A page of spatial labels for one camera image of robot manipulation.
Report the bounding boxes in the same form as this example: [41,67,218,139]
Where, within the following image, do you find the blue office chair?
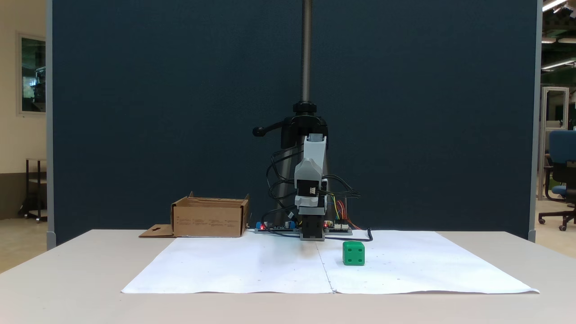
[538,130,576,232]

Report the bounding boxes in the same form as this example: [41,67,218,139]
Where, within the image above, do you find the circuit board with coloured wires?
[325,220,353,235]

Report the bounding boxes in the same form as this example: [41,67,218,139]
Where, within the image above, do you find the white metal frame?
[540,86,570,199]

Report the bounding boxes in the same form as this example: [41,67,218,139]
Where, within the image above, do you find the framed window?
[17,32,47,116]

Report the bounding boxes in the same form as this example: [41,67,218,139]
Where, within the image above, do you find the black wrist motor cable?
[322,175,361,199]

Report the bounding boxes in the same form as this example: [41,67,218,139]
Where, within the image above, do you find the black cable with white plug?
[324,227,374,243]

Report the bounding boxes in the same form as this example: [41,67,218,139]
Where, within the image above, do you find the dark blue partition panel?
[46,0,541,247]

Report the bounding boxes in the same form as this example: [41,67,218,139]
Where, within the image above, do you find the white paper sheet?
[121,235,334,294]
[316,230,540,295]

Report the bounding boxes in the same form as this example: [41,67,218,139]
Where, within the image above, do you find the black wheeled cart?
[19,157,47,223]

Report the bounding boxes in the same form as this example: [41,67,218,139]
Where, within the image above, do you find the blue circuit board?
[255,220,300,234]

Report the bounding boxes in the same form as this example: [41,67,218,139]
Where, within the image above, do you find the green dice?
[342,241,365,266]

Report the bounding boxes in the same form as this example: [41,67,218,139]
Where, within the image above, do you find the red jumper wire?
[340,198,361,230]

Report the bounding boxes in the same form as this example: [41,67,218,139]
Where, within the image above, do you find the brown cardboard box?
[139,191,250,238]

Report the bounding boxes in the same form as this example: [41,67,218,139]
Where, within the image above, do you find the black shoulder motor cable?
[265,146,301,225]

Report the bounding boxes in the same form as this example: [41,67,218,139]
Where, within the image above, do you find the black tripod with metal pole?
[252,0,330,225]

